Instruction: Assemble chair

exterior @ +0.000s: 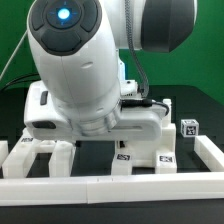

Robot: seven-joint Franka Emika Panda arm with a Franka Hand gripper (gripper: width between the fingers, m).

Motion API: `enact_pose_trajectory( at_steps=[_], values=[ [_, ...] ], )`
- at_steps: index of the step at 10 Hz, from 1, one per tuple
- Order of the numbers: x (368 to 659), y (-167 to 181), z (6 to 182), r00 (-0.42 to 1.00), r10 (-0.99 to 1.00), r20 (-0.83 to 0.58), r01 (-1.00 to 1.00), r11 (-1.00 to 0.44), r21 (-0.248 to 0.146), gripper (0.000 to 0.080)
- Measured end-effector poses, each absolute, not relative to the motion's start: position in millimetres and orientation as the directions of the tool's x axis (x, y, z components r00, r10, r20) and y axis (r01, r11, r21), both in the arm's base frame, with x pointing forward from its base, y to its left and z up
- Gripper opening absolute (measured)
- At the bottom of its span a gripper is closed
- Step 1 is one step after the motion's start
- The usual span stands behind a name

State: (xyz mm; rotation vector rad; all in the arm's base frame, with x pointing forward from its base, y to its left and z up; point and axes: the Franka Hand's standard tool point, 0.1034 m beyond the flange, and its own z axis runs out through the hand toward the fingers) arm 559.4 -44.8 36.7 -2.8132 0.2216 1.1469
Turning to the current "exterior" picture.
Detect braided grey robot cable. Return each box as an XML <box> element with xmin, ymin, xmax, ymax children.
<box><xmin>123</xmin><ymin>0</ymin><xmax>150</xmax><ymax>96</ymax></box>

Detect white U-shaped fence frame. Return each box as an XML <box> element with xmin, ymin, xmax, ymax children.
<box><xmin>0</xmin><ymin>137</ymin><xmax>224</xmax><ymax>206</ymax></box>

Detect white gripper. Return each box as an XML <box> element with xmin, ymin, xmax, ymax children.
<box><xmin>23</xmin><ymin>80</ymin><xmax>170</xmax><ymax>142</ymax></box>

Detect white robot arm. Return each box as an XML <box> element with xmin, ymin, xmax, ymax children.
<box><xmin>24</xmin><ymin>0</ymin><xmax>197</xmax><ymax>141</ymax></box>

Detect white tagged cube right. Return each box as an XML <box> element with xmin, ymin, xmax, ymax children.
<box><xmin>181</xmin><ymin>119</ymin><xmax>199</xmax><ymax>137</ymax></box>

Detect white chair back part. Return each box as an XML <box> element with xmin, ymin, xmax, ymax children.
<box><xmin>2</xmin><ymin>129</ymin><xmax>76</xmax><ymax>179</ymax></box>

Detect white chair seat part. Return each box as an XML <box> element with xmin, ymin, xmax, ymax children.
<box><xmin>115</xmin><ymin>98</ymin><xmax>176</xmax><ymax>168</ymax></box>

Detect black cables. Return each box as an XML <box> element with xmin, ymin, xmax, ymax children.
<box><xmin>0</xmin><ymin>73</ymin><xmax>41</xmax><ymax>93</ymax></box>

